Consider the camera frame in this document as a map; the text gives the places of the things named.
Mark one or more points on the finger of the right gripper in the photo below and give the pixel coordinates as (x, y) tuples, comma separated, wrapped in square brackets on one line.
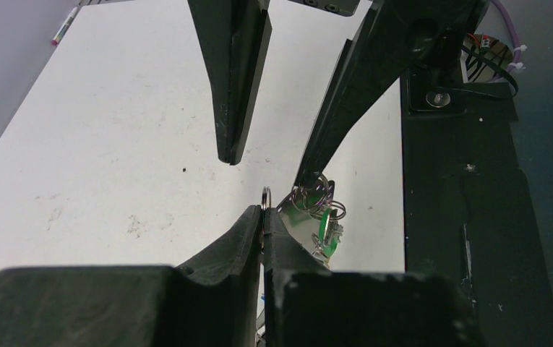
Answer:
[(234, 36), (393, 37)]

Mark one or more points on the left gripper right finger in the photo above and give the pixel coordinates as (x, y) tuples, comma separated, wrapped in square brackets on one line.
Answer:
[(309, 305)]

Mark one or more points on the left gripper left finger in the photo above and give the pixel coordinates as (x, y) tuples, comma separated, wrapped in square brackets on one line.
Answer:
[(208, 300)]

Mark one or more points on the green key tag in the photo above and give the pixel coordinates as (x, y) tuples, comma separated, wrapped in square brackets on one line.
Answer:
[(329, 233)]

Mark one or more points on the red marker pen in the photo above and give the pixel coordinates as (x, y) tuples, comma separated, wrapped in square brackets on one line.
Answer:
[(65, 26)]

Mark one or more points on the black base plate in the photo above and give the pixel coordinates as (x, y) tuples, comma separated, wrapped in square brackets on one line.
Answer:
[(469, 215)]

